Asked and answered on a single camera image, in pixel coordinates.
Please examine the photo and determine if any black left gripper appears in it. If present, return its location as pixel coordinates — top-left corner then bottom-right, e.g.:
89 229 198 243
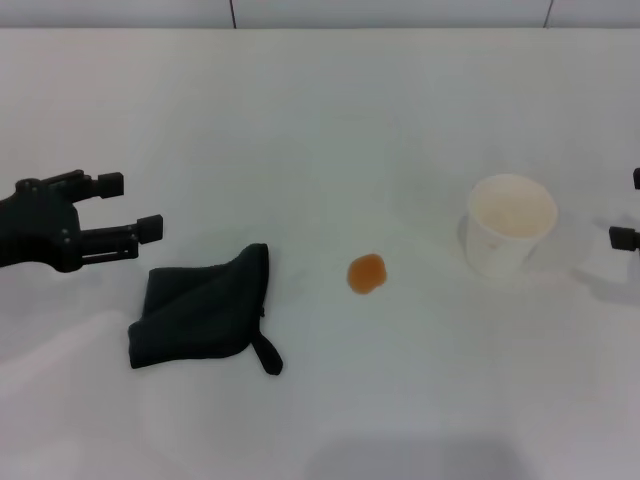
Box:
0 169 165 274

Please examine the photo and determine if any white paper cup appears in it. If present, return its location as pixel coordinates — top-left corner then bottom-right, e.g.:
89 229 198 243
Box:
464 173 559 280

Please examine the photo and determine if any dark blue rag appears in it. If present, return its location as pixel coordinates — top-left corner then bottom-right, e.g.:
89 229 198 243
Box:
127 242 284 377

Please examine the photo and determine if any brown liquid stain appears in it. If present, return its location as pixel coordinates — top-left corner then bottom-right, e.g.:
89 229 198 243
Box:
347 253 389 296

